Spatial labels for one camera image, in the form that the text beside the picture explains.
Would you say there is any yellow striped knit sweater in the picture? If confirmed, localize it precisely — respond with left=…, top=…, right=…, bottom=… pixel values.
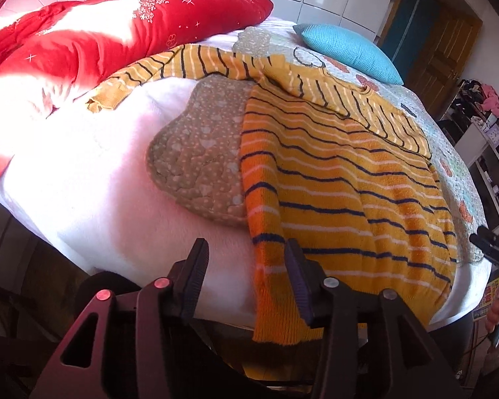
left=88, top=44, right=457, bottom=345

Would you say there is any white cluttered shelf unit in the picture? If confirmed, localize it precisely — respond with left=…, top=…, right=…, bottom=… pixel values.
left=438, top=79, right=499, bottom=233

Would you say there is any pink cloth on shelf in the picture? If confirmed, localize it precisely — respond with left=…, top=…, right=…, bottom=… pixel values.
left=480, top=84, right=499, bottom=118

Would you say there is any white heart pattern bedspread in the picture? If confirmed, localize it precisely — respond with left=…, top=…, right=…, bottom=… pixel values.
left=0, top=28, right=490, bottom=333

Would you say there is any brown wooden door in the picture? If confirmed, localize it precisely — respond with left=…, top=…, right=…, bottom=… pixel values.
left=405, top=5, right=482, bottom=120

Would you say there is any turquoise knit pillow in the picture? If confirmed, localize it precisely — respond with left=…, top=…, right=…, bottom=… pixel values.
left=293, top=24, right=404, bottom=85

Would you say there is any red quilted blanket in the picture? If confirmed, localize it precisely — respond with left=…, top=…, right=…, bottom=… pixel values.
left=0, top=0, right=274, bottom=178

